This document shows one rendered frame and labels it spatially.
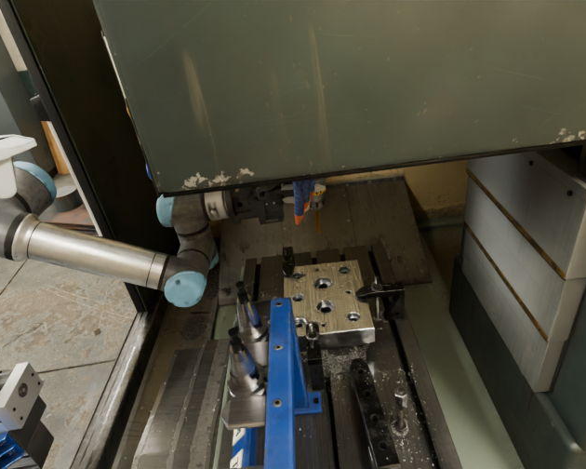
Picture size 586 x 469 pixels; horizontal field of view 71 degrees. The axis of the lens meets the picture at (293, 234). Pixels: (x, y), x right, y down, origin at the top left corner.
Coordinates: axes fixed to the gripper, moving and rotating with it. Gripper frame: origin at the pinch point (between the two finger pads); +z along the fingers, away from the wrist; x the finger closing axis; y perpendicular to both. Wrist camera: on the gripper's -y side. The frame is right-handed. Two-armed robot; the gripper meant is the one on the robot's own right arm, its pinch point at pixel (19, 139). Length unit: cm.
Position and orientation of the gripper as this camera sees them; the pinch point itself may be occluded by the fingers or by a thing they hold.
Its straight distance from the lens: 55.8
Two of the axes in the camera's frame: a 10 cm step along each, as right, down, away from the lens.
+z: 8.5, -3.7, 3.7
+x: 5.1, 4.1, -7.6
